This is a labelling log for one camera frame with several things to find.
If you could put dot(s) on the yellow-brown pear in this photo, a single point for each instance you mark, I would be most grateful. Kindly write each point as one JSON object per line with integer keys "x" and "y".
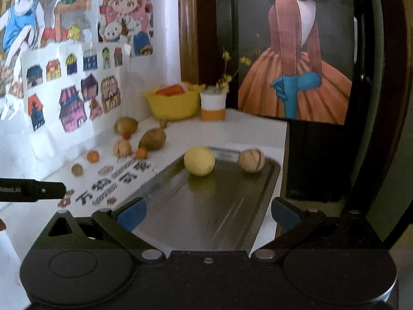
{"x": 126, "y": 125}

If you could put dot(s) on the white orange cup vase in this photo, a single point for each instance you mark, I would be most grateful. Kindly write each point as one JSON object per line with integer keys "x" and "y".
{"x": 213, "y": 106}

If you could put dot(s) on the yellow plastic bowl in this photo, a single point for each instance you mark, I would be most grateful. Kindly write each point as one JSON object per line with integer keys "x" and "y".
{"x": 178, "y": 107}

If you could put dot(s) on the small green-brown kiwi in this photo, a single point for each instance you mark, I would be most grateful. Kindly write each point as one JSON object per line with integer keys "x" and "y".
{"x": 77, "y": 170}

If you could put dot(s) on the coloured houses drawing sheet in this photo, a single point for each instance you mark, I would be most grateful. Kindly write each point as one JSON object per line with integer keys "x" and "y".
{"x": 73, "y": 92}

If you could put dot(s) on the large cartoon drawing sheet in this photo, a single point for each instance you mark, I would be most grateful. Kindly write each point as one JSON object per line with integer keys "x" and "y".
{"x": 30, "y": 25}

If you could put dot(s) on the person's left hand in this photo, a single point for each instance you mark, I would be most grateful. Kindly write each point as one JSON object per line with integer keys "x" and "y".
{"x": 2, "y": 225}

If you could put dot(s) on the pink girl cartoon drawing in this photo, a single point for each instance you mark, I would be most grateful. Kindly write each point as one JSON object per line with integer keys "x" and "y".
{"x": 128, "y": 22}

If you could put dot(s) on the orange-dress girl poster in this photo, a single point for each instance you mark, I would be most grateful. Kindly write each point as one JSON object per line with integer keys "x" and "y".
{"x": 290, "y": 79}

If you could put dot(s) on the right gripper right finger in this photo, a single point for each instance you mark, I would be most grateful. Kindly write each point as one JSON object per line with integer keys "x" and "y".
{"x": 287, "y": 216}

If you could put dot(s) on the small orange tangerine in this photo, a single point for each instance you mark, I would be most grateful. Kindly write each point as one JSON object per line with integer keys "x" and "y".
{"x": 92, "y": 156}
{"x": 141, "y": 153}

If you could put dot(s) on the metal baking tray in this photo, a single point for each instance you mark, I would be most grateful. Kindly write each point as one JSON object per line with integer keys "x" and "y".
{"x": 217, "y": 212}

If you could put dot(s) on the orange item in bowl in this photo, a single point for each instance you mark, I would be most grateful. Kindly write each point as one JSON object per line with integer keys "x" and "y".
{"x": 170, "y": 91}

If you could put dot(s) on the large yellow lemon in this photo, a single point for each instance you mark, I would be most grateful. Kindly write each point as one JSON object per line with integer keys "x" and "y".
{"x": 199, "y": 161}

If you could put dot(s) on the wooden door frame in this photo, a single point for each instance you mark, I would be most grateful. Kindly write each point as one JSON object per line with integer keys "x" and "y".
{"x": 188, "y": 40}

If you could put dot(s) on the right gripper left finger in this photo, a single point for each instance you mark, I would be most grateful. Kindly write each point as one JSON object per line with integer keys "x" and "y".
{"x": 119, "y": 225}

